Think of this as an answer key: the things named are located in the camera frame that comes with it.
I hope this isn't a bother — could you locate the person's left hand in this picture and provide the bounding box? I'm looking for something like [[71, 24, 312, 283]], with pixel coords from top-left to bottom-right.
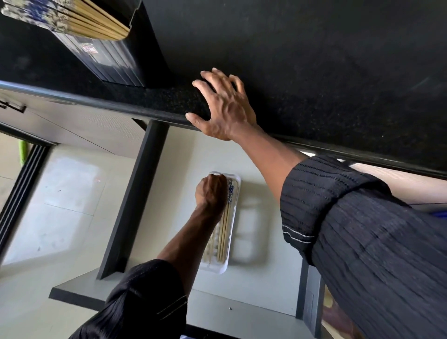
[[194, 173, 228, 220]]

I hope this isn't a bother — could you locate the person's right hand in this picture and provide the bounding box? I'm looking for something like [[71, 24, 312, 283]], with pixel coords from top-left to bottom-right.
[[185, 68, 259, 141]]

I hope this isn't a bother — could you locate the person's right forearm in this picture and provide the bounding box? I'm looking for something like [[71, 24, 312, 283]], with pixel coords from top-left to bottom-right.
[[231, 124, 447, 339]]

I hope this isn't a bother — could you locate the person's left forearm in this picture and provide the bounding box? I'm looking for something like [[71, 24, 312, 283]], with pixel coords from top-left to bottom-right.
[[69, 205, 220, 339]]

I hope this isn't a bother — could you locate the white plastic cutlery tray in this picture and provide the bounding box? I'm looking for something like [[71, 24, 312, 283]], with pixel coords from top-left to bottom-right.
[[198, 171, 242, 275]]

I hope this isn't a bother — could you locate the bundle of bamboo chopsticks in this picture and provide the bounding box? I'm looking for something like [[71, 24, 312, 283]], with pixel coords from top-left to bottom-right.
[[204, 179, 239, 264]]

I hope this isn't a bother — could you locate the grey open drawer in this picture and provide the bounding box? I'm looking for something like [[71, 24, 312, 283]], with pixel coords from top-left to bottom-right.
[[48, 120, 326, 339]]

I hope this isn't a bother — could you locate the black chopstick holder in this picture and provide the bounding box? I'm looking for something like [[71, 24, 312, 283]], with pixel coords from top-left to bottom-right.
[[52, 0, 165, 87]]

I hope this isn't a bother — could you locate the grey cabinet front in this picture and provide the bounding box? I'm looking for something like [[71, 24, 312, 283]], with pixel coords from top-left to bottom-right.
[[0, 89, 148, 158]]

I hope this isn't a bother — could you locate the bunch of patterned bamboo chopsticks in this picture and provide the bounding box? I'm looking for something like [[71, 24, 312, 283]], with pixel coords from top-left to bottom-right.
[[0, 0, 131, 41]]

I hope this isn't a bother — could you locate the black floor track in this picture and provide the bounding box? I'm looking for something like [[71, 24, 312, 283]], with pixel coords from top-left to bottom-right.
[[0, 144, 52, 260]]

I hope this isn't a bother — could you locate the black cabinet handle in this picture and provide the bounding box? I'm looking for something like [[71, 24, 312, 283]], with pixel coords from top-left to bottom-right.
[[0, 99, 27, 114]]

